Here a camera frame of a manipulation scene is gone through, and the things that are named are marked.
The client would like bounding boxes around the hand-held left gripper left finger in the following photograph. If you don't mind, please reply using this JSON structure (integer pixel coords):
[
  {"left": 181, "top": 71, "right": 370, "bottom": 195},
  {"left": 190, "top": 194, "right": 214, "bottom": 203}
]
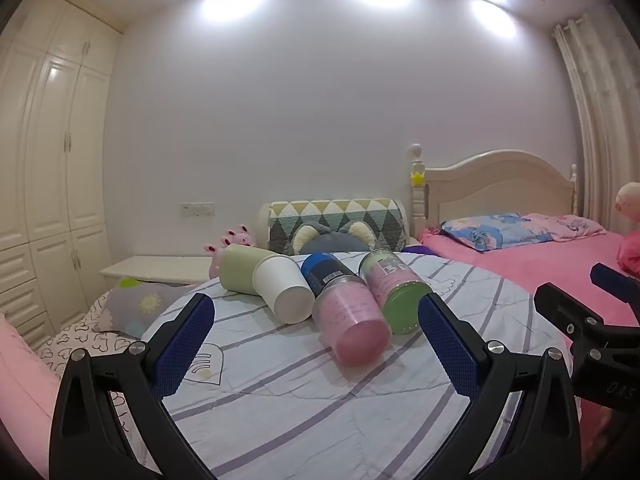
[{"left": 49, "top": 292, "right": 216, "bottom": 480}]

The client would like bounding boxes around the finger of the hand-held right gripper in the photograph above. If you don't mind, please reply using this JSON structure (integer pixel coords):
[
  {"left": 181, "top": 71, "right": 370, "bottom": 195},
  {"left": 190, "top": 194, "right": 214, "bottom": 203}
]
[
  {"left": 534, "top": 282, "right": 607, "bottom": 347},
  {"left": 590, "top": 262, "right": 640, "bottom": 311}
]

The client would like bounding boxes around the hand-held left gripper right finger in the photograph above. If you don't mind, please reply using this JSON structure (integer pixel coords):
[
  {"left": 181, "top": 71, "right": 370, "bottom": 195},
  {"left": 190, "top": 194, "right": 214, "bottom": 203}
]
[{"left": 417, "top": 291, "right": 583, "bottom": 480}]

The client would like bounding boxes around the pink cup with blue lid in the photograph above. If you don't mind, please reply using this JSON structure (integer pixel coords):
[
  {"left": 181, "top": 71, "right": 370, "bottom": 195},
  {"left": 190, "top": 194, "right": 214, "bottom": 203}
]
[{"left": 300, "top": 252, "right": 392, "bottom": 367}]

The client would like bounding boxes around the clear cup with green lid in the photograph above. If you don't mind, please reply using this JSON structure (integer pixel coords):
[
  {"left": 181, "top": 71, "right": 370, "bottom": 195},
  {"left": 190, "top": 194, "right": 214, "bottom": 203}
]
[{"left": 358, "top": 249, "right": 433, "bottom": 335}]

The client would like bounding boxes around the pale green cup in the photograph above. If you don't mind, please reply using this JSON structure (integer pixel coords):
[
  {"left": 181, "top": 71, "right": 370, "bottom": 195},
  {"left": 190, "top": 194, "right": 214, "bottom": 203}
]
[{"left": 220, "top": 244, "right": 273, "bottom": 295}]

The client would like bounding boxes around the white paper cup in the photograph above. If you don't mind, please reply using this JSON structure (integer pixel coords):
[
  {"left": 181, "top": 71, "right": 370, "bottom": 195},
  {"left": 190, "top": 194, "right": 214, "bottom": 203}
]
[{"left": 252, "top": 254, "right": 315, "bottom": 324}]

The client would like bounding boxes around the pink bed sheet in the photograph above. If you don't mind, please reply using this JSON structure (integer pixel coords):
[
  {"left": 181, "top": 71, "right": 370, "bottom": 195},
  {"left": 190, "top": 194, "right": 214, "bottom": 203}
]
[{"left": 417, "top": 225, "right": 640, "bottom": 431}]

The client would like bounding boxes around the pink plush doll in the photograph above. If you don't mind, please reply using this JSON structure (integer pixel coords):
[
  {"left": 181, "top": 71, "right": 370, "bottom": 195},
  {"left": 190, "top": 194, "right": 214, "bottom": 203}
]
[{"left": 615, "top": 182, "right": 640, "bottom": 277}]

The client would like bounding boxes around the grey flower pillow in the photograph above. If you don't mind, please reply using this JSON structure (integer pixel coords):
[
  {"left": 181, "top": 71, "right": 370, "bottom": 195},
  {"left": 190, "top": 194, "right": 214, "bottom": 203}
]
[{"left": 97, "top": 277, "right": 198, "bottom": 338}]

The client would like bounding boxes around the pink cartoon pillow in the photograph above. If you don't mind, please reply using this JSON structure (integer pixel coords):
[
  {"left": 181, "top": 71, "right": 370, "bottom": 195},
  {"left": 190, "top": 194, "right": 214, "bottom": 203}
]
[{"left": 520, "top": 213, "right": 607, "bottom": 241}]

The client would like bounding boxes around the cream nightstand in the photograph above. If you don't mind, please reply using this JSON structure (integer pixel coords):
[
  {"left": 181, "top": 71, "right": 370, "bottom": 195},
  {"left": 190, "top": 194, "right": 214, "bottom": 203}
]
[{"left": 100, "top": 255, "right": 215, "bottom": 288}]

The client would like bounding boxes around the heart printed sheet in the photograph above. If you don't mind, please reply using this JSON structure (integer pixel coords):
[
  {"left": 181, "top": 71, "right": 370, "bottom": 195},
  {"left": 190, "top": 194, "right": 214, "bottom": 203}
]
[{"left": 39, "top": 292, "right": 146, "bottom": 376}]

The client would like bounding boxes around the blue cartoon pillow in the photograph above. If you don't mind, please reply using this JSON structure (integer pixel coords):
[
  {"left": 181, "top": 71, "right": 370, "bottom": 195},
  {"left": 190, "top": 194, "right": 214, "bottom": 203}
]
[{"left": 440, "top": 213, "right": 553, "bottom": 252}]

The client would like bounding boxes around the pink bunny plush toy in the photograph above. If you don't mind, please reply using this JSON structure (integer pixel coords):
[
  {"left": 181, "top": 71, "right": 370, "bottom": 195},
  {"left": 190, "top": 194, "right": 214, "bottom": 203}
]
[{"left": 203, "top": 224, "right": 257, "bottom": 277}]

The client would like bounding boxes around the cream wooden headboard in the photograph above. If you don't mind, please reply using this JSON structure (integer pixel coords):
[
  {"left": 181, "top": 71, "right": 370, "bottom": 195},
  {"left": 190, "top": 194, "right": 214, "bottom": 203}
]
[{"left": 409, "top": 144, "right": 580, "bottom": 233}]

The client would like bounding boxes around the grey cushion with ears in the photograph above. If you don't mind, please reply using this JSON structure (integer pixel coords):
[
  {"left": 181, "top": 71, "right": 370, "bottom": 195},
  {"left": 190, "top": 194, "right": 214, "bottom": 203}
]
[{"left": 292, "top": 224, "right": 376, "bottom": 255}]

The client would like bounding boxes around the pink blanket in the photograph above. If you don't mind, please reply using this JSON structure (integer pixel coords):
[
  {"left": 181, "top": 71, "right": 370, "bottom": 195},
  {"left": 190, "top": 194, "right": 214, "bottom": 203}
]
[{"left": 0, "top": 312, "right": 63, "bottom": 476}]

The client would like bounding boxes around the cream curtain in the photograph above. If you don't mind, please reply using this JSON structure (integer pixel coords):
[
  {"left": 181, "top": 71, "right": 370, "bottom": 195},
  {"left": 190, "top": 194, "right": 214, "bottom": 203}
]
[{"left": 551, "top": 12, "right": 640, "bottom": 233}]

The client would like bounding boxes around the triangle patterned quilted headboard cover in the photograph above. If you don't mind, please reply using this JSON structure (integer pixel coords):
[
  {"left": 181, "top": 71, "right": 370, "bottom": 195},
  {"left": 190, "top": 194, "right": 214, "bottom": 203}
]
[{"left": 257, "top": 199, "right": 411, "bottom": 256}]

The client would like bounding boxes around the cream wardrobe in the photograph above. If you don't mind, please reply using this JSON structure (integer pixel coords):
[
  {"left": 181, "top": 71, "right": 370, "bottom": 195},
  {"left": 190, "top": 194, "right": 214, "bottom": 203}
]
[{"left": 0, "top": 0, "right": 123, "bottom": 348}]

